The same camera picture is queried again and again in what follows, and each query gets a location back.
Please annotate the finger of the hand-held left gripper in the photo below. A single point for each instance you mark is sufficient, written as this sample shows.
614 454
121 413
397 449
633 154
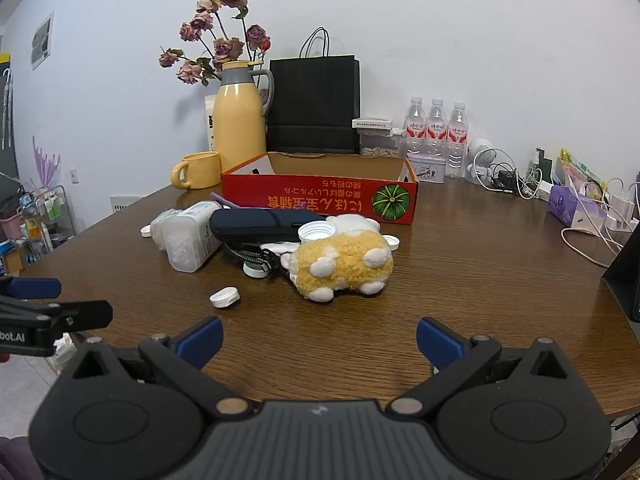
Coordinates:
80 314
35 288

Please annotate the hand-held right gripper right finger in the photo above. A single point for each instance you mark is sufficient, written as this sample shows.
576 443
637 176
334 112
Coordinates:
436 342

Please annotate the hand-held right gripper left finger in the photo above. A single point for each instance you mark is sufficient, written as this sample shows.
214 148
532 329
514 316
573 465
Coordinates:
200 341

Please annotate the clear cotton container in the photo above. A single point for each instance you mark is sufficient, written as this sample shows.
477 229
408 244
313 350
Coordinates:
192 240

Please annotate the yellow plush toy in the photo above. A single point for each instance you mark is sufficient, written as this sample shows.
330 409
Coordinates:
340 260

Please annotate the navy zip case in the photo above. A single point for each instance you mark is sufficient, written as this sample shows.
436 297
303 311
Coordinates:
260 225

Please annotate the red cardboard box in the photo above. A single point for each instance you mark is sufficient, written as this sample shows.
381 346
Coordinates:
300 195

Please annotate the small white case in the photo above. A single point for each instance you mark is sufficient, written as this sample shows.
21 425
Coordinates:
224 297

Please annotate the metal storage cart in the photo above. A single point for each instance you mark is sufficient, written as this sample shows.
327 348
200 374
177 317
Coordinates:
40 225

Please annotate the white threaded lid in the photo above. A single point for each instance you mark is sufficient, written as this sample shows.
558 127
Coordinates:
317 232

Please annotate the yellow mug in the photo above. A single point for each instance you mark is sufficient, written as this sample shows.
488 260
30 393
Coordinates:
202 170

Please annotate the printed tin box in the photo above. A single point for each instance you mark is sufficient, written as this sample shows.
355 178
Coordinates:
427 169

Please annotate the purple tissue pack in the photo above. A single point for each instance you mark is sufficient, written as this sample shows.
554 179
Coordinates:
572 205

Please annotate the black flat panel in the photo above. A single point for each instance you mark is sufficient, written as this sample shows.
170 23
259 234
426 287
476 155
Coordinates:
625 275

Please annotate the clear water bottle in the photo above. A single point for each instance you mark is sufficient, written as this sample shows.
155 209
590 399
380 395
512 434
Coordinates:
414 127
436 127
457 140

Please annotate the clear seed container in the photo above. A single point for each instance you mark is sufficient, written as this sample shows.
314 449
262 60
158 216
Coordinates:
380 144

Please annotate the yellow thermos jug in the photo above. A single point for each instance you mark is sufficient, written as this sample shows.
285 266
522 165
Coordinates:
239 120

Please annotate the colourful snack packet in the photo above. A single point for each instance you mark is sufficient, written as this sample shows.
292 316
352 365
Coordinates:
580 170

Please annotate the flat white box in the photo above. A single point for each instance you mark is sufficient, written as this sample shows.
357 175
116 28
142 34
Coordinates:
372 123

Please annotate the white charger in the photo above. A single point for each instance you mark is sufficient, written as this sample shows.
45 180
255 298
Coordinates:
622 207

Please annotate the black paper bag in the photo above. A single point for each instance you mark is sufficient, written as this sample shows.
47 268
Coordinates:
315 105

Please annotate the dried pink roses bunch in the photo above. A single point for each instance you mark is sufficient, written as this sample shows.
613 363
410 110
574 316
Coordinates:
229 49

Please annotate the white wall socket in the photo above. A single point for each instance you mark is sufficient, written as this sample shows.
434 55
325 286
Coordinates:
75 175

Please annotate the purple flower wall sticker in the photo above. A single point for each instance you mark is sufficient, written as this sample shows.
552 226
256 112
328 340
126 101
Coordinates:
46 162

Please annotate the wall poster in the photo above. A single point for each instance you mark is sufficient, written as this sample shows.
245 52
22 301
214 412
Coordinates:
42 40

